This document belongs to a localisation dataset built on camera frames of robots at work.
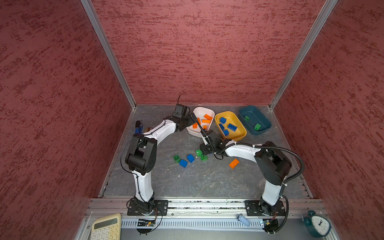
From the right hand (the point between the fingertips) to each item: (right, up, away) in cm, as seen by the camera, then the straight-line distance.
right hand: (202, 150), depth 93 cm
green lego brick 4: (+1, -4, -3) cm, 5 cm away
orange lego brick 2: (+2, +14, +10) cm, 18 cm away
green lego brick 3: (-2, -1, -2) cm, 3 cm away
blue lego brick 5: (-12, -7, -5) cm, 15 cm away
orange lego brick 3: (+19, -8, -3) cm, 21 cm away
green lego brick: (+34, +20, +17) cm, 43 cm away
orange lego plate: (+5, +21, +20) cm, 30 cm away
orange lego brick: (+4, +18, +16) cm, 25 cm away
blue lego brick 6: (-8, -5, -1) cm, 9 cm away
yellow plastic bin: (+27, +10, +10) cm, 31 cm away
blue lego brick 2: (+14, +14, +13) cm, 24 cm away
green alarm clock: (+52, -29, -26) cm, 65 cm away
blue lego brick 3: (+22, +14, +13) cm, 29 cm away
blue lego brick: (+16, +19, +16) cm, 30 cm away
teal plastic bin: (+39, +20, +17) cm, 47 cm away
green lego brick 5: (-16, -4, -6) cm, 17 cm away
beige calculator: (-46, -30, -26) cm, 61 cm away
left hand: (-7, +17, +3) cm, 19 cm away
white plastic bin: (-2, +25, +19) cm, 32 cm away
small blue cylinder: (+19, -28, -24) cm, 41 cm away
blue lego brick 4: (+17, +10, +9) cm, 22 cm away
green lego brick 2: (+40, +14, +11) cm, 43 cm away
